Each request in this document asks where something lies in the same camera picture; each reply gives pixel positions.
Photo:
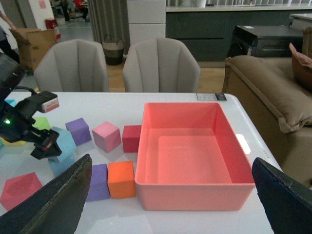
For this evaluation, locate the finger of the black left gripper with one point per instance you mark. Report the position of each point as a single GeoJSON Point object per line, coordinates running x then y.
{"type": "Point", "coordinates": [45, 143]}

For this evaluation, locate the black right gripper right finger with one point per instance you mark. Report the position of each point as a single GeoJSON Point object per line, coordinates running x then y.
{"type": "Point", "coordinates": [287, 203]}

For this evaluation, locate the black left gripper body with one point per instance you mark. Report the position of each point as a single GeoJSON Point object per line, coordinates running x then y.
{"type": "Point", "coordinates": [16, 123]}

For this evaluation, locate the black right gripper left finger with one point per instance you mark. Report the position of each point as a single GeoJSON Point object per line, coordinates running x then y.
{"type": "Point", "coordinates": [55, 208]}

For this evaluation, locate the light blue foam block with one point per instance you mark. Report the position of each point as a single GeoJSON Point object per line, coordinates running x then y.
{"type": "Point", "coordinates": [58, 167]}

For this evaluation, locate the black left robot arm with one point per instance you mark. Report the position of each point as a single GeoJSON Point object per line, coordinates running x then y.
{"type": "Point", "coordinates": [11, 73]}

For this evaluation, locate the teal plastic bin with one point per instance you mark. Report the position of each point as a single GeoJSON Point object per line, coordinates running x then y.
{"type": "Point", "coordinates": [13, 103]}

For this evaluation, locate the yellow foam block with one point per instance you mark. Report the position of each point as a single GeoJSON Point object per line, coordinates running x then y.
{"type": "Point", "coordinates": [7, 143]}

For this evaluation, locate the green foam block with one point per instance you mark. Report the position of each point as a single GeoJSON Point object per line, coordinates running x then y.
{"type": "Point", "coordinates": [41, 123]}

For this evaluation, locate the purple foam block far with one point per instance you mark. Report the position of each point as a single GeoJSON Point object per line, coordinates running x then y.
{"type": "Point", "coordinates": [79, 130]}

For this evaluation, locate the purple foam block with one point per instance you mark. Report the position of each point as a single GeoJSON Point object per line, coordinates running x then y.
{"type": "Point", "coordinates": [98, 186]}
{"type": "Point", "coordinates": [79, 130]}

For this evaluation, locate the red foam block left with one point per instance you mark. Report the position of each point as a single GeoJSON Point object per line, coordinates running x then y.
{"type": "Point", "coordinates": [18, 189]}

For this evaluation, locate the purple foam block near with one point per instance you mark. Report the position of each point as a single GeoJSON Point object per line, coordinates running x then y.
{"type": "Point", "coordinates": [98, 186]}

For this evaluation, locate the pink foam block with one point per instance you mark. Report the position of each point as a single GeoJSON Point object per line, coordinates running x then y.
{"type": "Point", "coordinates": [107, 136]}

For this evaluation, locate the orange foam block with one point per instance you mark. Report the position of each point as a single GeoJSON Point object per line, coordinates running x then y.
{"type": "Point", "coordinates": [121, 181]}

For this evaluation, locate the cardboard box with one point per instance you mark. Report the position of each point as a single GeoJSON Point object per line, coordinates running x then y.
{"type": "Point", "coordinates": [33, 44]}

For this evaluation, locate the grey chair left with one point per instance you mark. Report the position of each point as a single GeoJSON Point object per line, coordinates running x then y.
{"type": "Point", "coordinates": [73, 66]}

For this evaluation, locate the grey chair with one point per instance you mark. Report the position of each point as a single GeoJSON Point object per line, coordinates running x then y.
{"type": "Point", "coordinates": [73, 66]}
{"type": "Point", "coordinates": [160, 65]}

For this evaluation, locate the dark red foam block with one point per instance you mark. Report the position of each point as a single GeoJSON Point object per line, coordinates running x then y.
{"type": "Point", "coordinates": [131, 138]}

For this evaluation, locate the brown sofa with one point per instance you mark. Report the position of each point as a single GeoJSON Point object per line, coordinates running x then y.
{"type": "Point", "coordinates": [279, 107]}

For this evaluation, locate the red trash bin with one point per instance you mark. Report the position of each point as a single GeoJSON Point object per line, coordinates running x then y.
{"type": "Point", "coordinates": [51, 23]}

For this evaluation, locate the salmon pink plastic bin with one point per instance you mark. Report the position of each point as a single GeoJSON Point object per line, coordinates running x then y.
{"type": "Point", "coordinates": [189, 159]}

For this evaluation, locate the woven basket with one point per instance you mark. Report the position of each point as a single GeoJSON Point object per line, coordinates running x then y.
{"type": "Point", "coordinates": [113, 50]}

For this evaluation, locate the grey chair right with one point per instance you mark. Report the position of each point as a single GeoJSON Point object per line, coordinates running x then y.
{"type": "Point", "coordinates": [160, 65]}

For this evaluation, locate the table label sticker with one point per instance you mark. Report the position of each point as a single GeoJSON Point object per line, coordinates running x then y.
{"type": "Point", "coordinates": [211, 96]}

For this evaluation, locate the brown cushion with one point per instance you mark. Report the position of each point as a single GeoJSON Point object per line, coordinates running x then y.
{"type": "Point", "coordinates": [302, 68]}

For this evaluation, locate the grey curtain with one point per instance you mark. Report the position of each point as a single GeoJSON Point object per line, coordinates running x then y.
{"type": "Point", "coordinates": [109, 17]}

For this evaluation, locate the white cabinet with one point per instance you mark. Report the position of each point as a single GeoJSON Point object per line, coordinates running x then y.
{"type": "Point", "coordinates": [147, 19]}

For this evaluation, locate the black appliance box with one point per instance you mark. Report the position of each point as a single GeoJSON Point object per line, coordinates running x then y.
{"type": "Point", "coordinates": [264, 41]}

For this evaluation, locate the dark grey counter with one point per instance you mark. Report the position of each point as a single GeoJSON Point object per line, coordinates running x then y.
{"type": "Point", "coordinates": [207, 31]}

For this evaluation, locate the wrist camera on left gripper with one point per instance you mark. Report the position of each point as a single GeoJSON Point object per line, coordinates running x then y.
{"type": "Point", "coordinates": [44, 101]}

